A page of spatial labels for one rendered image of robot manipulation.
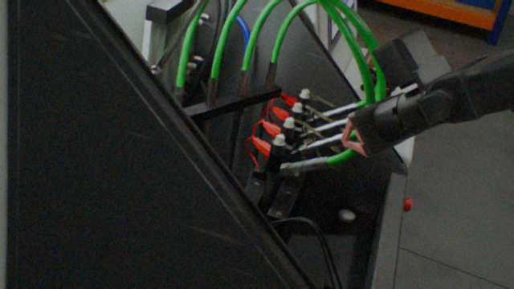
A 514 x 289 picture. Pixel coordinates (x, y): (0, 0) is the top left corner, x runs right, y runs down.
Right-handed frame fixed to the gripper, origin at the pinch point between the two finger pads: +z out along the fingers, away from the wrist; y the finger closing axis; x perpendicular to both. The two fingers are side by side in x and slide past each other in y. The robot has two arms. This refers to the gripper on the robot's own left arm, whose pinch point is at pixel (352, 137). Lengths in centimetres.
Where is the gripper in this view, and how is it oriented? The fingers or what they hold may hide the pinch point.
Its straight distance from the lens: 104.0
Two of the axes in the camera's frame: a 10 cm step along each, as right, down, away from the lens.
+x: 4.0, 9.2, -0.4
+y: -8.1, 3.3, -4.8
